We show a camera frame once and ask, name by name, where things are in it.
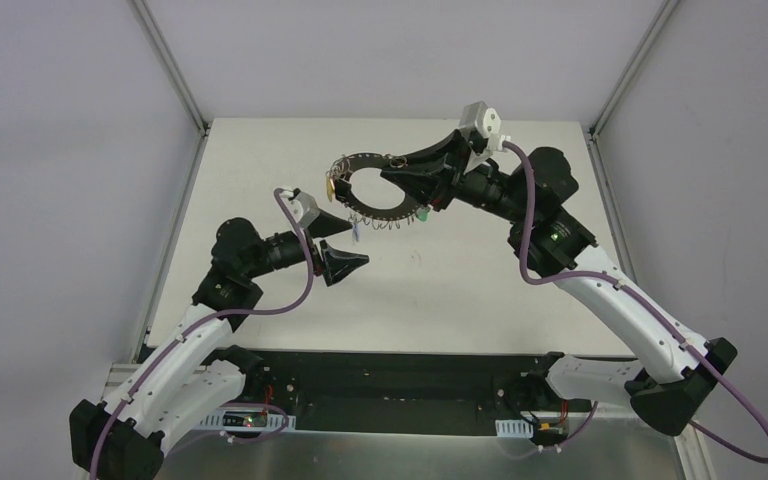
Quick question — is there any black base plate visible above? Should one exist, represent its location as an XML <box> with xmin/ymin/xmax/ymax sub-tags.
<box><xmin>237</xmin><ymin>350</ymin><xmax>561</xmax><ymax>436</ymax></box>

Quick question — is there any right circuit board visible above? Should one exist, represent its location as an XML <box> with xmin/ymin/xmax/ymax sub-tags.
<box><xmin>524</xmin><ymin>415</ymin><xmax>568</xmax><ymax>446</ymax></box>

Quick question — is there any circuit board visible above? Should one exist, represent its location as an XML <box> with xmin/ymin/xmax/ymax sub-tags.
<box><xmin>222</xmin><ymin>411</ymin><xmax>268</xmax><ymax>429</ymax></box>
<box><xmin>524</xmin><ymin>415</ymin><xmax>568</xmax><ymax>446</ymax></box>

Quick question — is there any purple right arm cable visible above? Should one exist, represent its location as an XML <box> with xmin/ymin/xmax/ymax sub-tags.
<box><xmin>501</xmin><ymin>140</ymin><xmax>768</xmax><ymax>465</ymax></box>

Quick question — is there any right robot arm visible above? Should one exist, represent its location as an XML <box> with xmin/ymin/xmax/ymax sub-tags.
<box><xmin>381</xmin><ymin>132</ymin><xmax>737</xmax><ymax>436</ymax></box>

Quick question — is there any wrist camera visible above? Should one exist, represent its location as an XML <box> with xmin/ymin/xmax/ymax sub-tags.
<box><xmin>287</xmin><ymin>188</ymin><xmax>321</xmax><ymax>228</ymax></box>
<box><xmin>457</xmin><ymin>101</ymin><xmax>511</xmax><ymax>162</ymax></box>

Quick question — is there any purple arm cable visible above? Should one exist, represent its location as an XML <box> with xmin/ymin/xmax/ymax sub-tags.
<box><xmin>501</xmin><ymin>140</ymin><xmax>768</xmax><ymax>465</ymax></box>
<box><xmin>87</xmin><ymin>187</ymin><xmax>317</xmax><ymax>480</ymax></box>

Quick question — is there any left circuit board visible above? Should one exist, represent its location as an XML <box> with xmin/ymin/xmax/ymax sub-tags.
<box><xmin>222</xmin><ymin>411</ymin><xmax>268</xmax><ymax>429</ymax></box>

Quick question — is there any aluminium frame rail right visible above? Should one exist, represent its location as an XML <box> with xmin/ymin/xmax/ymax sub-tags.
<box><xmin>588</xmin><ymin>0</ymin><xmax>683</xmax><ymax>140</ymax></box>

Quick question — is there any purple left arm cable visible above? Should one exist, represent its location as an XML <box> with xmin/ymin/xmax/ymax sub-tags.
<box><xmin>87</xmin><ymin>187</ymin><xmax>317</xmax><ymax>480</ymax></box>

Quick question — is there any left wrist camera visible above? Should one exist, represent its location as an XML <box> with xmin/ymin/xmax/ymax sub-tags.
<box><xmin>287</xmin><ymin>188</ymin><xmax>321</xmax><ymax>228</ymax></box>

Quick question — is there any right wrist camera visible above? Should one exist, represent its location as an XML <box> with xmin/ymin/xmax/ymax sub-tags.
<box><xmin>457</xmin><ymin>101</ymin><xmax>511</xmax><ymax>162</ymax></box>

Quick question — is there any green key tag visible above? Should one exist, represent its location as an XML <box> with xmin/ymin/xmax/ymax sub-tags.
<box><xmin>415</xmin><ymin>207</ymin><xmax>430</xmax><ymax>222</ymax></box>

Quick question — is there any aluminium frame rail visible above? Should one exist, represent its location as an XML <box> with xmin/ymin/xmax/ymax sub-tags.
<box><xmin>588</xmin><ymin>0</ymin><xmax>683</xmax><ymax>140</ymax></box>
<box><xmin>127</xmin><ymin>0</ymin><xmax>210</xmax><ymax>137</ymax></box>

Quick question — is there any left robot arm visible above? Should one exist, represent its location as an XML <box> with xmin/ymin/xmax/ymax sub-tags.
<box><xmin>69</xmin><ymin>191</ymin><xmax>369</xmax><ymax>479</ymax></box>

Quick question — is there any aluminium frame rail left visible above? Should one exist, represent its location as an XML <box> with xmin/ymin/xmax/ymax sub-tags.
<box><xmin>127</xmin><ymin>0</ymin><xmax>210</xmax><ymax>137</ymax></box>

